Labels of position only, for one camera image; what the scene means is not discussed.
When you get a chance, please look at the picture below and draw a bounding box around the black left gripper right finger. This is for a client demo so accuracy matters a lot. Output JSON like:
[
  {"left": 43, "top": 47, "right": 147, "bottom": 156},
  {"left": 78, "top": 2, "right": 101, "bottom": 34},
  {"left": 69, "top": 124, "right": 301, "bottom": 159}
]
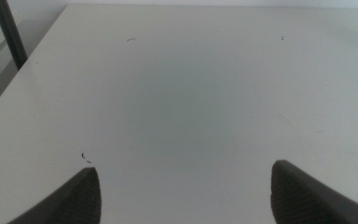
[{"left": 270, "top": 159, "right": 358, "bottom": 224}]

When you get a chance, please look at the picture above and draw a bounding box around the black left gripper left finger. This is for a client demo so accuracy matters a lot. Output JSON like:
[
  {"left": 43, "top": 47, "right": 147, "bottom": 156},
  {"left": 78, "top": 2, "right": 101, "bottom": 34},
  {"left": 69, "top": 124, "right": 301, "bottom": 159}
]
[{"left": 6, "top": 167, "right": 103, "bottom": 224}]

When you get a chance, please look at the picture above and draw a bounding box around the dark metal pole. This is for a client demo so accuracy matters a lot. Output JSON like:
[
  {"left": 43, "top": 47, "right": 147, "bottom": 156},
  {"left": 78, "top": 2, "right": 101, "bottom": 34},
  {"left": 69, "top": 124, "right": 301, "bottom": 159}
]
[{"left": 0, "top": 0, "right": 29, "bottom": 71}]

